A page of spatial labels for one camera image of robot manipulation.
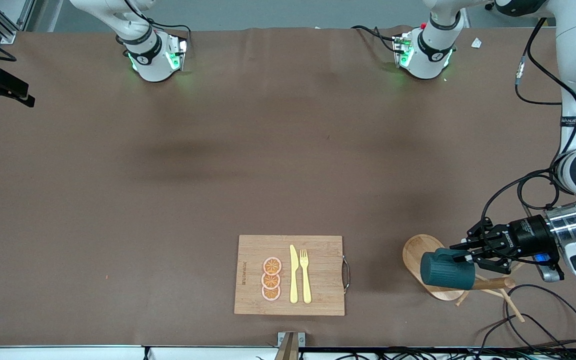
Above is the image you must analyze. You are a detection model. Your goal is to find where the dark green cup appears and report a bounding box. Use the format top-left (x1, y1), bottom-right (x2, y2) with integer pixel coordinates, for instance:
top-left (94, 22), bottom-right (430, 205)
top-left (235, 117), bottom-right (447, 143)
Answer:
top-left (420, 248), bottom-right (477, 291)

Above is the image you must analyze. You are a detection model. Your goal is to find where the wooden mug rack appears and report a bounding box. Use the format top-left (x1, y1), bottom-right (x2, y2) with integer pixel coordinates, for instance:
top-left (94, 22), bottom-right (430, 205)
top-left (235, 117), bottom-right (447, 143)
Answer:
top-left (402, 233), bottom-right (529, 324)

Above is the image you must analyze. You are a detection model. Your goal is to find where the bamboo cutting board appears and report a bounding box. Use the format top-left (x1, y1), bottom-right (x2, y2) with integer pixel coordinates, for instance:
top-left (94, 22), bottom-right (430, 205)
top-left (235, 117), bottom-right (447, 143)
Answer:
top-left (233, 234), bottom-right (351, 317)

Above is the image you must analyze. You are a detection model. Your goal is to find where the yellow plastic fork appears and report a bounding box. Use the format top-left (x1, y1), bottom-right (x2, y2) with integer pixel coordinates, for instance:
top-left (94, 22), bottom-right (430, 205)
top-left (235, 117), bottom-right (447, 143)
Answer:
top-left (300, 249), bottom-right (313, 304)

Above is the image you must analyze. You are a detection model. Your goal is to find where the yellow plastic knife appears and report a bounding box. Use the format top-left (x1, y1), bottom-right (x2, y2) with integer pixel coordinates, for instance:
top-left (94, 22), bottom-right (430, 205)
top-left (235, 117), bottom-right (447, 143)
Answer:
top-left (289, 244), bottom-right (300, 304)

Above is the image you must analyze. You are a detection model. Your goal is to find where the brown table cover sheet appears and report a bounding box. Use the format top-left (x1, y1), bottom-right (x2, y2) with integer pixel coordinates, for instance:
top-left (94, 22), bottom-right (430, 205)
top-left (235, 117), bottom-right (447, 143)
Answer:
top-left (0, 26), bottom-right (576, 349)

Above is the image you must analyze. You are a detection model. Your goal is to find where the orange slice toy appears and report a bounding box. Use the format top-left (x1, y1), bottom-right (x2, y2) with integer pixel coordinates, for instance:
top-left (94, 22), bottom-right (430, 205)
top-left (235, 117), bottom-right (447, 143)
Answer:
top-left (262, 256), bottom-right (283, 276)

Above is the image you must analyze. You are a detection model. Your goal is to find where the aluminium frame profile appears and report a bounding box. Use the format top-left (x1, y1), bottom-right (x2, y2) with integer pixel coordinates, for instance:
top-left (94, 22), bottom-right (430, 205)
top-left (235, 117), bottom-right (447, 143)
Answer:
top-left (0, 0), bottom-right (36, 45)

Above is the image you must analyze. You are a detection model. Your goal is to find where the thin black cable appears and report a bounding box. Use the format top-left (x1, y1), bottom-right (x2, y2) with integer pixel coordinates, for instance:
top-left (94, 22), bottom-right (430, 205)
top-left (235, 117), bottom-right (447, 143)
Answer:
top-left (477, 312), bottom-right (566, 348)

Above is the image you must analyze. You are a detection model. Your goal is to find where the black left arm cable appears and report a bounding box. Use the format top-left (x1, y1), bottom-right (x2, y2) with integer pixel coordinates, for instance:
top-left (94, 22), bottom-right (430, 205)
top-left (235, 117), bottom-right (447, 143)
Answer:
top-left (480, 17), bottom-right (576, 236)

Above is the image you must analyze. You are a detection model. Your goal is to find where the black right base cable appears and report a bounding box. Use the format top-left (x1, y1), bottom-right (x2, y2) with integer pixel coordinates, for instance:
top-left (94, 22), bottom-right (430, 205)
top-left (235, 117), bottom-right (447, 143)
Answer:
top-left (120, 0), bottom-right (193, 47)

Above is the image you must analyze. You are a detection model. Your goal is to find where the black base cable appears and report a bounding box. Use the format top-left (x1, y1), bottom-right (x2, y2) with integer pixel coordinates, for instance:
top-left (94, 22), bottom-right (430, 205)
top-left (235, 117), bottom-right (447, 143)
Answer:
top-left (120, 0), bottom-right (193, 47)
top-left (350, 24), bottom-right (402, 54)

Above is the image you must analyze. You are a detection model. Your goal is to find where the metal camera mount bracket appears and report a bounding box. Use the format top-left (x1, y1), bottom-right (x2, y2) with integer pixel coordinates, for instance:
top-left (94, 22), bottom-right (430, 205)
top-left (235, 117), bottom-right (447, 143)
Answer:
top-left (274, 331), bottom-right (307, 360)

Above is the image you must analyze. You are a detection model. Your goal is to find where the black left base cable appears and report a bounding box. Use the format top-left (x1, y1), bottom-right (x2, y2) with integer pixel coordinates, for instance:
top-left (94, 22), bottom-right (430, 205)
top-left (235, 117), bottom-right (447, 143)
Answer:
top-left (350, 24), bottom-right (402, 54)

